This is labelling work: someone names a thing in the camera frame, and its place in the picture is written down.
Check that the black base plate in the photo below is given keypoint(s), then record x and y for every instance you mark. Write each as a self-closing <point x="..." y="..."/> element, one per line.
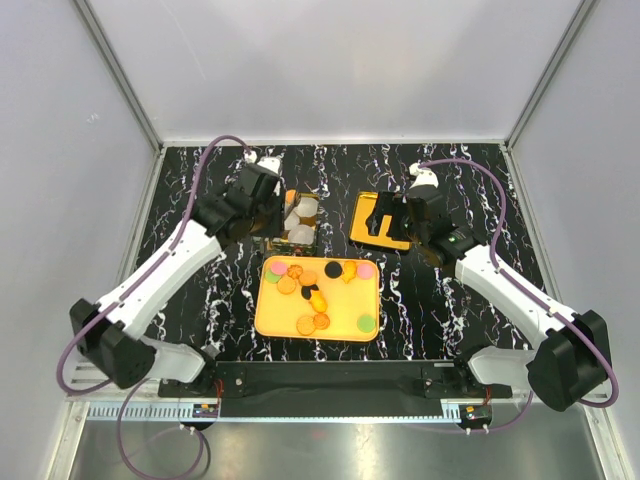
<point x="339" y="389"/>

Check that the pink round cookie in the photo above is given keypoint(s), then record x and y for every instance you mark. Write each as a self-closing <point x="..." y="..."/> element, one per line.
<point x="278" y="268"/>
<point x="365" y="271"/>

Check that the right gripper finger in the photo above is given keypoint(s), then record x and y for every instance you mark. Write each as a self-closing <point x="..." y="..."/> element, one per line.
<point x="383" y="225"/>
<point x="391" y="203"/>

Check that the white paper cup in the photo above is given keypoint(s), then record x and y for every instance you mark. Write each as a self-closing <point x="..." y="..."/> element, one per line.
<point x="291" y="221"/>
<point x="307" y="207"/>
<point x="301" y="234"/>

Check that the plain orange round cookie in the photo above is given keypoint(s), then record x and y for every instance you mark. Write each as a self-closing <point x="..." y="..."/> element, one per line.
<point x="290" y="196"/>

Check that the white paper cup front right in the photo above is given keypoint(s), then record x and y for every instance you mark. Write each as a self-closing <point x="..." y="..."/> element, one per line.
<point x="301" y="234"/>

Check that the tan dotted cookie front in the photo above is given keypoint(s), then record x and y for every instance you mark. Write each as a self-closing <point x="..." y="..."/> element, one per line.
<point x="305" y="325"/>

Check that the slotted cable duct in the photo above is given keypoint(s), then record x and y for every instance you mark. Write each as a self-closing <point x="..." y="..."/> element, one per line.
<point x="160" y="411"/>

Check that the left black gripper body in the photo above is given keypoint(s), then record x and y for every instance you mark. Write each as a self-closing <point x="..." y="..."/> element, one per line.
<point x="270" y="218"/>

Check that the orange swirl cookie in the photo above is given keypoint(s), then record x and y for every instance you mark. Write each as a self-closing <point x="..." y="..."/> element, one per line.
<point x="295" y="271"/>
<point x="321" y="321"/>

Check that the white paper cup back right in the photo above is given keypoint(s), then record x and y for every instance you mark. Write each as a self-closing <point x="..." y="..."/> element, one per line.
<point x="307" y="207"/>

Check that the gold cookie tin box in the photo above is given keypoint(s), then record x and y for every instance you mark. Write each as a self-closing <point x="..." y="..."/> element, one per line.
<point x="280" y="245"/>

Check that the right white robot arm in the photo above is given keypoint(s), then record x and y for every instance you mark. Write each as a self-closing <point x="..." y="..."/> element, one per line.
<point x="569" y="358"/>

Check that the orange bear cookie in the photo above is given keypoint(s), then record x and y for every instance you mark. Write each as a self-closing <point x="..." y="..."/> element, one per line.
<point x="319" y="306"/>
<point x="349" y="271"/>

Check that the orange bear cookie centre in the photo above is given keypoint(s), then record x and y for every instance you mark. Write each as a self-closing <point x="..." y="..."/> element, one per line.
<point x="319" y="306"/>

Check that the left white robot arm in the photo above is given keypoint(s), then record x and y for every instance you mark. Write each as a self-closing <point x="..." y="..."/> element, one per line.
<point x="110" y="333"/>

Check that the gold tin lid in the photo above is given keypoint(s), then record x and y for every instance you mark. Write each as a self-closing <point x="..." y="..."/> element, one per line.
<point x="365" y="205"/>

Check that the black round cookie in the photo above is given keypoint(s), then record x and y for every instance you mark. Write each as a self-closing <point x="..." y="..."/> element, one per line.
<point x="311" y="292"/>
<point x="333" y="269"/>

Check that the tan ridged round cookie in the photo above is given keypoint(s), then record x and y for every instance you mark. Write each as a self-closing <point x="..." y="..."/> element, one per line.
<point x="308" y="278"/>

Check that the orange swirl cookie front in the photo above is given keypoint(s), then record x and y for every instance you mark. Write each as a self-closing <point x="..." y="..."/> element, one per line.
<point x="321" y="321"/>

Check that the black round cookie top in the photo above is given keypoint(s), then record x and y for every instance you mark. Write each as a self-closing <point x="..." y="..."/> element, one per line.
<point x="333" y="269"/>

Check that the green round cookie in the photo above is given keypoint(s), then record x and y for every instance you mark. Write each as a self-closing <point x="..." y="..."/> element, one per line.
<point x="367" y="323"/>
<point x="271" y="277"/>

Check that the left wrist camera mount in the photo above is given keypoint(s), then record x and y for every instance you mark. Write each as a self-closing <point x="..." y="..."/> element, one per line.
<point x="273" y="164"/>

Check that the tan dotted round cookie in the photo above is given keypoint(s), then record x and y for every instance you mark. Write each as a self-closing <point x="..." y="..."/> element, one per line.
<point x="286" y="285"/>

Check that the green round cookie left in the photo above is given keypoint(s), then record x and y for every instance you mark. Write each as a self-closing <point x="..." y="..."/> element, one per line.
<point x="271" y="277"/>

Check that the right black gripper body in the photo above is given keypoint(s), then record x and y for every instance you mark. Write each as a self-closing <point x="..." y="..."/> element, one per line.
<point x="412" y="231"/>

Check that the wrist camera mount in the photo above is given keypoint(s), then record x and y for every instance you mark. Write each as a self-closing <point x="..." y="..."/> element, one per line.
<point x="422" y="176"/>
<point x="273" y="164"/>

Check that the black round cookie centre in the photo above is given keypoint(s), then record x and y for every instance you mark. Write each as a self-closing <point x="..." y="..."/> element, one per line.
<point x="311" y="292"/>

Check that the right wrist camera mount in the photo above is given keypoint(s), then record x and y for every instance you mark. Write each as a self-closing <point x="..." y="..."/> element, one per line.
<point x="422" y="176"/>

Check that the yellow plastic tray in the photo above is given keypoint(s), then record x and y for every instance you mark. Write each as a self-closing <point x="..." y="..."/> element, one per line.
<point x="331" y="299"/>

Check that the orange bear cookie top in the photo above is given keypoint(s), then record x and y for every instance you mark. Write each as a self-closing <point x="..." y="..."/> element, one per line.
<point x="349" y="271"/>

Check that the white paper cup centre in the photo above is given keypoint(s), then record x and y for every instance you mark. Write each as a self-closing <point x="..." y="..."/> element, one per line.
<point x="291" y="221"/>

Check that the green round cookie right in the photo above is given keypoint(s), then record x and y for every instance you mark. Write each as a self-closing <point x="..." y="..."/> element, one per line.
<point x="367" y="323"/>

